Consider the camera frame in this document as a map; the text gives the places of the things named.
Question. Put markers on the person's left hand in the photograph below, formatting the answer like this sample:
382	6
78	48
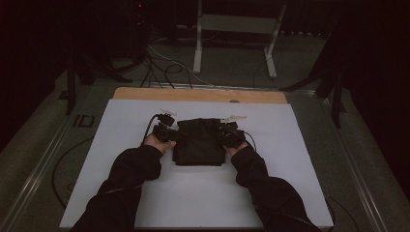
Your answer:
159	146

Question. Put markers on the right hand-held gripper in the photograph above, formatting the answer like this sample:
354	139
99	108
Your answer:
232	135

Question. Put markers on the dark equipment with red light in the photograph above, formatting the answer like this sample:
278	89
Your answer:
138	29

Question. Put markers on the black shorts with blue print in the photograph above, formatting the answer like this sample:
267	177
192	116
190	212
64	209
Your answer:
199	141

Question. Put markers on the person's right hand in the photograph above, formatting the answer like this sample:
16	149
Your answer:
237	150

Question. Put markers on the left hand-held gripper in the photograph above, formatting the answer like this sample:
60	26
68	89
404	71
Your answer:
164	132

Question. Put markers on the white metal stand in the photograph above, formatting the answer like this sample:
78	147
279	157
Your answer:
238	24

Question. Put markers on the white table cover board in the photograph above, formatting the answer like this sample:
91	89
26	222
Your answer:
199	193

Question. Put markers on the black tripod stand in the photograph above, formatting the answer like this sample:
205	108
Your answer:
336	96
72	83

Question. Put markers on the aluminium floor rail frame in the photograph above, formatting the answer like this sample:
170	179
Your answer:
36	180

